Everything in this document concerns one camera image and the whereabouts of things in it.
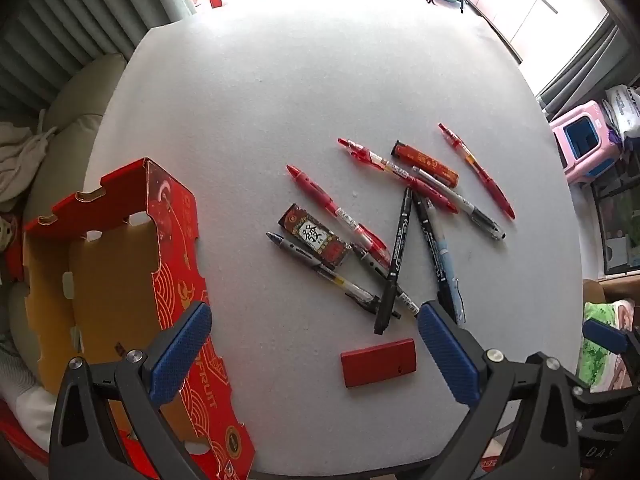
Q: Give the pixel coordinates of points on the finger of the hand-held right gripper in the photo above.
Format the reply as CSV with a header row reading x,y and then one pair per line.
x,y
605,336

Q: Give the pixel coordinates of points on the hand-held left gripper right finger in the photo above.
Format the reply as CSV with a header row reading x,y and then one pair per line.
x,y
447,355

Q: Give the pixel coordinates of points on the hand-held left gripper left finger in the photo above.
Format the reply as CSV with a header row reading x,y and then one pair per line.
x,y
180,350

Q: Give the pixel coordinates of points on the red case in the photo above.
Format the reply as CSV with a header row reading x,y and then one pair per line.
x,y
378,362

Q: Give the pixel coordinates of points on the light blue bear-print pen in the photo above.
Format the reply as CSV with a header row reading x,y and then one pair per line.
x,y
445,255

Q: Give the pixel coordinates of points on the red cardboard box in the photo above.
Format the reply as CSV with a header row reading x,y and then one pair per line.
x,y
175,240

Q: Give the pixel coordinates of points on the black marker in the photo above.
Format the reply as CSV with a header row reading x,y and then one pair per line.
x,y
397,250
426,235

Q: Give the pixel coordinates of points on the grey clear-barrel pen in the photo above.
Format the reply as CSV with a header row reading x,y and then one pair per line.
x,y
372,265
345,282

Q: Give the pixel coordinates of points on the white and black pen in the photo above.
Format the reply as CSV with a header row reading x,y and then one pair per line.
x,y
465,205

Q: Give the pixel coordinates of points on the red box with chinese character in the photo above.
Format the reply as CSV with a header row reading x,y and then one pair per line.
x,y
312,235

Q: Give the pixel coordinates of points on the red gel pen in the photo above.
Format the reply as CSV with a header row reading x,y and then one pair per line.
x,y
320,195
480,172
370,157

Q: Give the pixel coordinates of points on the orange refill case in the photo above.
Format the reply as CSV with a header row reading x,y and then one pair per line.
x,y
425,162

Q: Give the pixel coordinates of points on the green printed pillow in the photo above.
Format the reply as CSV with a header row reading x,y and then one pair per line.
x,y
605,360

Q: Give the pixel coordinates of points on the brown armchair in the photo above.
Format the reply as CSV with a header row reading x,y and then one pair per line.
x,y
597,290

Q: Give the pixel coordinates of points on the dark glass cabinet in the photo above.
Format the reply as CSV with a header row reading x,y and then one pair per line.
x,y
617,220

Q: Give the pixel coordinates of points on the pink plastic stool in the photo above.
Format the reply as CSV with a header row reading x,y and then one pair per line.
x,y
562,135

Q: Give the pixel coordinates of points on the white plastic bag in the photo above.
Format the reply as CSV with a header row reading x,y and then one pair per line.
x,y
622,105

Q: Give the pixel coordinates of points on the beige clothing pile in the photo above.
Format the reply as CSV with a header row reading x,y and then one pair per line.
x,y
20,155

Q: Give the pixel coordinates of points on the pale green sofa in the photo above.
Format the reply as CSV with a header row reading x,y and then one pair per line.
x,y
80,105

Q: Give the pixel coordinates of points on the grey curtain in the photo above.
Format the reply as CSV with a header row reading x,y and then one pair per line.
x,y
580,70

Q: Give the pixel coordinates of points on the grey-green curtain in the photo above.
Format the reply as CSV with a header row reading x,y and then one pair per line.
x,y
75,25

